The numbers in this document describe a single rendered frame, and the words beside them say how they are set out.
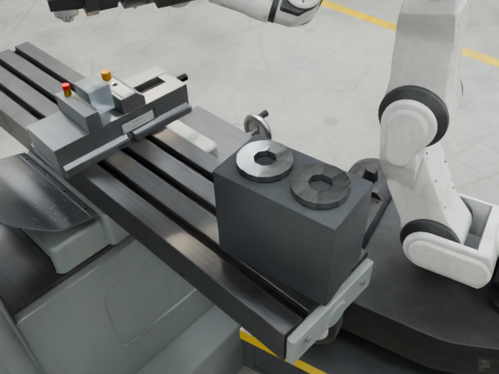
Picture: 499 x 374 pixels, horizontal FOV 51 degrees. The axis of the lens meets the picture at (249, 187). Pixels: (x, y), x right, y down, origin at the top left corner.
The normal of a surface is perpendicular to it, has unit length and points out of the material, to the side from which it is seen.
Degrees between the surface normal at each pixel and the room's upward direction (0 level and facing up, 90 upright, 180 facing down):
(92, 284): 90
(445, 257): 90
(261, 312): 0
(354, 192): 0
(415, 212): 90
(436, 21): 115
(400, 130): 90
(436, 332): 0
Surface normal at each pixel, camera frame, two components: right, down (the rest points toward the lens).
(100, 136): 0.70, 0.48
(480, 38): -0.03, -0.73
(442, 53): -0.50, 0.60
